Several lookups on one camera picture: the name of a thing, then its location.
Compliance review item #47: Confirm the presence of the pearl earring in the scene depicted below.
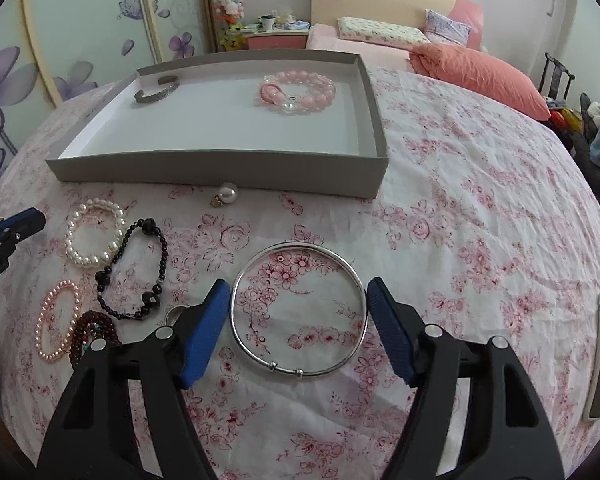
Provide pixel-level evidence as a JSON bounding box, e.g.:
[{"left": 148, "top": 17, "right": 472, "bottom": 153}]
[{"left": 210, "top": 181, "right": 238, "bottom": 209}]

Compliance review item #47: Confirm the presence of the small pink pearl bracelet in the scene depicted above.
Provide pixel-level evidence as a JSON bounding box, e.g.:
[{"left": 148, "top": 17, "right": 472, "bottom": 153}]
[{"left": 35, "top": 281, "right": 81, "bottom": 362}]

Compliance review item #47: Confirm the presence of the floral print pillow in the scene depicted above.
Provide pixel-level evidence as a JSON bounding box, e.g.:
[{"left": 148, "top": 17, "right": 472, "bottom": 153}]
[{"left": 336, "top": 16, "right": 432, "bottom": 46}]

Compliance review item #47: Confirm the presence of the plain pink bedsheet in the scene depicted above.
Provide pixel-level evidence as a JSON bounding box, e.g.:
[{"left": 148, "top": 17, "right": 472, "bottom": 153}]
[{"left": 305, "top": 23, "right": 416, "bottom": 61}]

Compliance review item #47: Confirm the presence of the pink and beige nightstand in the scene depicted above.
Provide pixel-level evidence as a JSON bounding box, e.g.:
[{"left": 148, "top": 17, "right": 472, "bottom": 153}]
[{"left": 242, "top": 22, "right": 311, "bottom": 52}]

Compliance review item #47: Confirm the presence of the small purple pillow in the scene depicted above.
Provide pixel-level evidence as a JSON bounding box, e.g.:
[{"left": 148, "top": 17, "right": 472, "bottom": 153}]
[{"left": 424, "top": 9, "right": 473, "bottom": 48}]

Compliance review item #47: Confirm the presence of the folded salmon quilt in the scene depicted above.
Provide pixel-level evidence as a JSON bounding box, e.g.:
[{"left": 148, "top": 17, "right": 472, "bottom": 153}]
[{"left": 409, "top": 42, "right": 552, "bottom": 122}]

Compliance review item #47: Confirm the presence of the pink floral bedsheet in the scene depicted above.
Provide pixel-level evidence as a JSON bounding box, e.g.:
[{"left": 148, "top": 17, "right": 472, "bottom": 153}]
[{"left": 0, "top": 62, "right": 600, "bottom": 480}]

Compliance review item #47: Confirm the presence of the dark red bead bracelet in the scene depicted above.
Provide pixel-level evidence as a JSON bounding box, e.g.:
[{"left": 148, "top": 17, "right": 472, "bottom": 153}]
[{"left": 69, "top": 310, "right": 123, "bottom": 372}]

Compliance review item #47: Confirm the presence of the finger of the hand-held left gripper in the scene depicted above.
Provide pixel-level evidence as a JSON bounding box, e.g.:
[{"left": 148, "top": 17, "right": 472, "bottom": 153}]
[{"left": 0, "top": 208, "right": 47, "bottom": 242}]

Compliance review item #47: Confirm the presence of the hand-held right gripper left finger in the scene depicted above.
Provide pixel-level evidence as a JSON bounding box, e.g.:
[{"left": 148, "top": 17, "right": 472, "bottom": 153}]
[{"left": 35, "top": 278, "right": 232, "bottom": 480}]

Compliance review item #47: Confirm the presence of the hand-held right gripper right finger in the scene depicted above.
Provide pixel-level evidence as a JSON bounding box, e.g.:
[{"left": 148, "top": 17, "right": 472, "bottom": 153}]
[{"left": 366, "top": 276, "right": 566, "bottom": 480}]

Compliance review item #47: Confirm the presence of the thin silver bangle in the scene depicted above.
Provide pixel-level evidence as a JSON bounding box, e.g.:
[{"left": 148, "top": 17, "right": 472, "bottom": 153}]
[{"left": 230, "top": 241, "right": 368, "bottom": 378}]

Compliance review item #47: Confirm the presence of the black bead bracelet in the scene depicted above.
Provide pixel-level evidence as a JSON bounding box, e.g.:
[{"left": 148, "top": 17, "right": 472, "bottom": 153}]
[{"left": 95, "top": 217, "right": 170, "bottom": 321}]

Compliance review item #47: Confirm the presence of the large pink bead bracelet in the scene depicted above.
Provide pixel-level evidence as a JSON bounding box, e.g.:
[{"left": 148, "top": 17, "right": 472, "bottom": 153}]
[{"left": 257, "top": 71, "right": 337, "bottom": 116}]

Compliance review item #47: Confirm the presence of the flower print sliding wardrobe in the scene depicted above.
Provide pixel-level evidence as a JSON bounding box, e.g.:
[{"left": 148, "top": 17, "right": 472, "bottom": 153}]
[{"left": 0, "top": 0, "right": 216, "bottom": 211}]

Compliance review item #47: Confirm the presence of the grey cardboard tray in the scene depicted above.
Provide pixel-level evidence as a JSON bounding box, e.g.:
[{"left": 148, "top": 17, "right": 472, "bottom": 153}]
[{"left": 45, "top": 51, "right": 390, "bottom": 201}]

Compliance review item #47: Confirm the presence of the silver cuff bracelet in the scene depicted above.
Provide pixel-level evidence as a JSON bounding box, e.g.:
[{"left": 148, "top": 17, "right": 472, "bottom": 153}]
[{"left": 134, "top": 76, "right": 180, "bottom": 106}]

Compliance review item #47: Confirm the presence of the plush toy display tower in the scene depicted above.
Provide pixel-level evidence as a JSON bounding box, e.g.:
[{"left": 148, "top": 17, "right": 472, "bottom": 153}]
[{"left": 207, "top": 0, "right": 246, "bottom": 53}]

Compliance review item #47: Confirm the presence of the white pearl bracelet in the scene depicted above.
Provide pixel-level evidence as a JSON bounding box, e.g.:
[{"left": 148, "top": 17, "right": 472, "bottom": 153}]
[{"left": 66, "top": 200, "right": 127, "bottom": 268}]

